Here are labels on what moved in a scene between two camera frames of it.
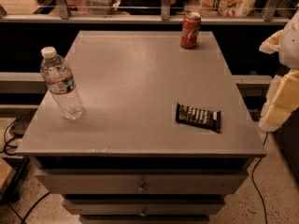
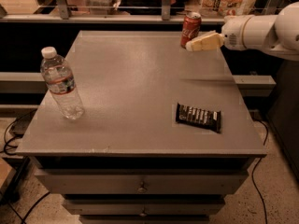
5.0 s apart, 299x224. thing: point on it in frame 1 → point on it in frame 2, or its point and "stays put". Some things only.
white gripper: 291,49 → 233,34
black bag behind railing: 148,1 stays put
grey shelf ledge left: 22,83 stays put
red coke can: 191,27 stays put
